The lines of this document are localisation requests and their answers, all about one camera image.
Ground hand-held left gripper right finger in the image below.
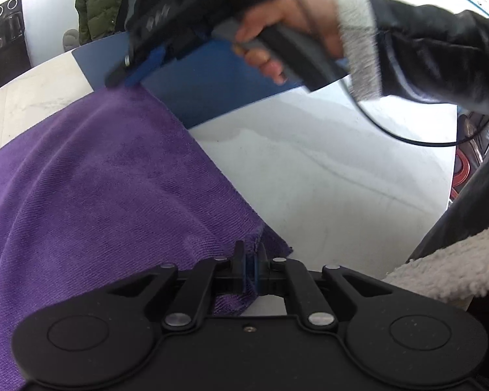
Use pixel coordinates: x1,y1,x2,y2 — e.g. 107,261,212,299
257,242,394,330

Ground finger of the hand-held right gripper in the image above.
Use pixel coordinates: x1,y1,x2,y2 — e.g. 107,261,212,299
104,45,168,89

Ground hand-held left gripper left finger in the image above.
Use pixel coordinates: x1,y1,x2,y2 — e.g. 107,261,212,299
106,240,249,332

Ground purple towel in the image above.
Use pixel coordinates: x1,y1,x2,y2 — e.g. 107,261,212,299
0,87,293,380

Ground person's right forearm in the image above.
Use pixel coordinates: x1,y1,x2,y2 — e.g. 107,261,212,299
333,0,489,115

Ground person's right hand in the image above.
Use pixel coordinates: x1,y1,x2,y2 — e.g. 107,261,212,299
231,0,346,85

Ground blue table mat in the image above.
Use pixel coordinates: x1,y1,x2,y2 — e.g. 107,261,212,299
71,33,350,130

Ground green padded jacket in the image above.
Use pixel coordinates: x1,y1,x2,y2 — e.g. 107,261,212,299
74,0,143,46

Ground white fan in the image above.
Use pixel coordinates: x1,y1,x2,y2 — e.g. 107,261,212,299
60,28,81,52

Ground black kettle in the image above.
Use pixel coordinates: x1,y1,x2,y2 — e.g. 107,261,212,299
2,11,23,39

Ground black water dispenser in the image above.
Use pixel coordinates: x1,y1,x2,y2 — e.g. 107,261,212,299
0,0,34,95

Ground person's black fleece-lined jacket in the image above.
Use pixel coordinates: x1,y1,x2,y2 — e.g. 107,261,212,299
385,142,489,391

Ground red-brown wooden furniture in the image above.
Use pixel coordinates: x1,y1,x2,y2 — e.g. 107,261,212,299
448,147,479,205

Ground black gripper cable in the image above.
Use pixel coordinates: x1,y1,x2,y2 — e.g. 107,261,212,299
341,75,489,148

